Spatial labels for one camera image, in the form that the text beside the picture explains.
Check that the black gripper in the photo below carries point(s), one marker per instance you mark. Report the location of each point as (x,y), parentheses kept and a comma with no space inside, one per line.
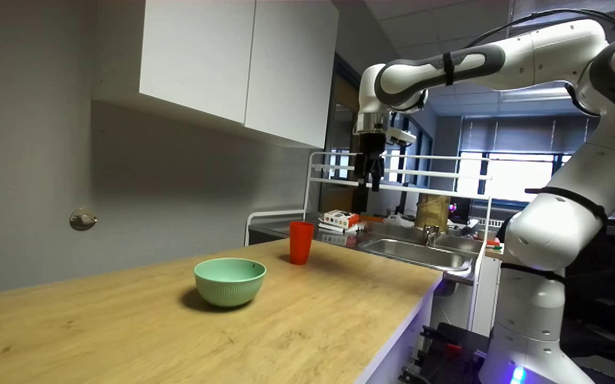
(370,152)

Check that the red plastic cup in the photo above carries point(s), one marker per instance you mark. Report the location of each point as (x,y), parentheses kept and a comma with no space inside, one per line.
(303,245)

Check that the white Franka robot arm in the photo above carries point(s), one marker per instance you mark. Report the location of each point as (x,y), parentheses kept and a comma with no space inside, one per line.
(564,235)

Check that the green bowl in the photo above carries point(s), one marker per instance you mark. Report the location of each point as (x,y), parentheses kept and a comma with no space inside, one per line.
(229,285)

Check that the red white dotted box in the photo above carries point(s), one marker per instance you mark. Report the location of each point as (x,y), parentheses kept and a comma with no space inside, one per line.
(340,218)

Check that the brown wooden door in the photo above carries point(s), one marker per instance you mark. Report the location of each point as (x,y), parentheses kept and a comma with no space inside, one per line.
(340,121)

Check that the brown paper bag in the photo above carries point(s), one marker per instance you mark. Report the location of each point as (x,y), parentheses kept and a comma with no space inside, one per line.
(433,213)

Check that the steel sink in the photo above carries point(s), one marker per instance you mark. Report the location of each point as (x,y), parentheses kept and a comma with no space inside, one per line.
(416,253)

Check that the small red object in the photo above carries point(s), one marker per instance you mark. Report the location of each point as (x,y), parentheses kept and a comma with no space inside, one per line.
(493,245)

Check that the window with blinds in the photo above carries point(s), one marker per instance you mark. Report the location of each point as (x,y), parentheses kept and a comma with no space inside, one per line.
(514,171)

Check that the black equipment under counter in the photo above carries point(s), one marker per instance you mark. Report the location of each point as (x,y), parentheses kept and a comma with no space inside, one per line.
(448,355)

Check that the white wall cabinet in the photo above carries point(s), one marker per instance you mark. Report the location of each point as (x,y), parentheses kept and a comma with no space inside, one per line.
(201,56)

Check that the round grey wall knob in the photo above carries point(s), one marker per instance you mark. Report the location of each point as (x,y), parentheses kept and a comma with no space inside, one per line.
(83,218)

